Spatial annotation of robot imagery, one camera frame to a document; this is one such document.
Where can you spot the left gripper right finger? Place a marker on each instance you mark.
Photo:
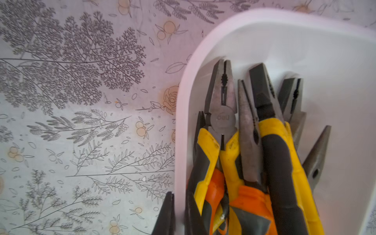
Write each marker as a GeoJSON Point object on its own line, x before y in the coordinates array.
{"type": "Point", "coordinates": [193, 222]}

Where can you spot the orange black long-nose pliers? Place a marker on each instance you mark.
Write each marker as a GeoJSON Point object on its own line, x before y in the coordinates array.
{"type": "Point", "coordinates": [250, 211]}

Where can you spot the white plastic storage box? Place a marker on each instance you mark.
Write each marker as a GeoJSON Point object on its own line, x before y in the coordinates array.
{"type": "Point", "coordinates": [337, 62]}

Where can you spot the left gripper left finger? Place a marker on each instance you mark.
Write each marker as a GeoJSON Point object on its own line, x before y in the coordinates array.
{"type": "Point", "coordinates": [165, 224]}

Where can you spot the yellow black pliers large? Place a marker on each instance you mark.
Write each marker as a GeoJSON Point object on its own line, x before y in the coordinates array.
{"type": "Point", "coordinates": [294, 208]}

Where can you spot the orange handled pliers small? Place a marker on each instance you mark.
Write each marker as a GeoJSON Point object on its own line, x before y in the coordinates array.
{"type": "Point", "coordinates": [314, 163]}

